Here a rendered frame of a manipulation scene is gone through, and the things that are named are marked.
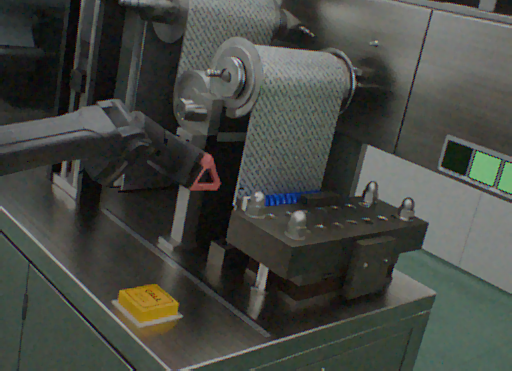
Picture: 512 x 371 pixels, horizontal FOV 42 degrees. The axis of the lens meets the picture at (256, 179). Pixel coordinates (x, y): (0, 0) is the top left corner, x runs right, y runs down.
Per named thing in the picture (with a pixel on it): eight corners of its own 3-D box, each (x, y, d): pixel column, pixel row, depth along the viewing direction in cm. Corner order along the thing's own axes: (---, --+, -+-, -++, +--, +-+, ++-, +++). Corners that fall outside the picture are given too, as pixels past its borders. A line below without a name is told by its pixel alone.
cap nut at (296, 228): (279, 232, 114) (285, 208, 113) (294, 230, 117) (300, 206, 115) (294, 241, 112) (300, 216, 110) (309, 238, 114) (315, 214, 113)
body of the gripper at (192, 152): (186, 187, 109) (157, 168, 104) (153, 166, 116) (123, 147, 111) (208, 154, 110) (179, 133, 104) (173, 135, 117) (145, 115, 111)
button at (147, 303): (116, 303, 107) (118, 289, 106) (153, 295, 111) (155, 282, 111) (139, 325, 102) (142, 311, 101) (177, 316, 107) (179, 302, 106)
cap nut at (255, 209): (240, 211, 120) (245, 188, 119) (255, 210, 122) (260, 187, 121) (253, 219, 117) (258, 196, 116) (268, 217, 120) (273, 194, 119)
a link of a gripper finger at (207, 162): (215, 207, 115) (181, 185, 108) (191, 192, 120) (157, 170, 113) (236, 174, 116) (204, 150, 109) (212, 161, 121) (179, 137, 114)
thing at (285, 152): (232, 204, 126) (251, 109, 120) (316, 195, 142) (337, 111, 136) (234, 205, 125) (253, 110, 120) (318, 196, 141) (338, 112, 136)
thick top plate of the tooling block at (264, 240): (225, 240, 122) (231, 209, 120) (363, 219, 149) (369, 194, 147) (284, 279, 111) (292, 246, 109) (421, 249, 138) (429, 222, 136)
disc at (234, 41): (203, 105, 130) (217, 29, 126) (205, 105, 130) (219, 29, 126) (252, 127, 120) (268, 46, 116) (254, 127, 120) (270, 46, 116)
